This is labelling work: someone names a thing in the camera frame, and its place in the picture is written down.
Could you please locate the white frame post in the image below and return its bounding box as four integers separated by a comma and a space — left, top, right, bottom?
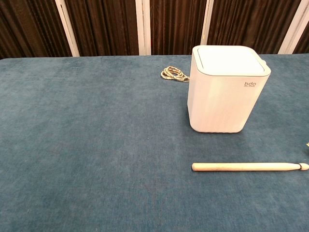
55, 0, 81, 57
277, 0, 309, 55
134, 0, 152, 57
199, 0, 215, 47

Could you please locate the coiled beige braided rope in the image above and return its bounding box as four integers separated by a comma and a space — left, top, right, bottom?
160, 67, 191, 82

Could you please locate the light wooden drumstick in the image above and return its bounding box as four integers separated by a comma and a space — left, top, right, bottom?
192, 162, 309, 173

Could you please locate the blue felt table cover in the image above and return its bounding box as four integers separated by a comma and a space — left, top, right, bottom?
0, 57, 309, 232

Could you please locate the white plastic box lid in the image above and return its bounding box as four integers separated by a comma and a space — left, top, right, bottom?
195, 46, 268, 74

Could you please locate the dark brown pleated curtain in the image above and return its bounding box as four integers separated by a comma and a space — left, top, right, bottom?
0, 0, 309, 59

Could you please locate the white box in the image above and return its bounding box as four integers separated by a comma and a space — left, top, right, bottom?
187, 44, 271, 134

